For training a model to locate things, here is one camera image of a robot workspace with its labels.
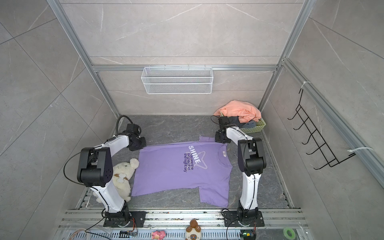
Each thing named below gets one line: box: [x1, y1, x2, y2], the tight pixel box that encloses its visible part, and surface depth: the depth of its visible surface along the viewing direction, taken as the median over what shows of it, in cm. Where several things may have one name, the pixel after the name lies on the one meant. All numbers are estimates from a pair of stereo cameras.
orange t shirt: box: [213, 100, 262, 123], surface depth 109 cm
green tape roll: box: [283, 227, 296, 240], surface depth 71 cm
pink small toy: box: [151, 230, 166, 240], surface depth 69 cm
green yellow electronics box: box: [240, 229, 256, 240], surface depth 72 cm
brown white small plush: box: [185, 219, 202, 240], surface depth 69 cm
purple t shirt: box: [131, 136, 233, 208], surface depth 92 cm
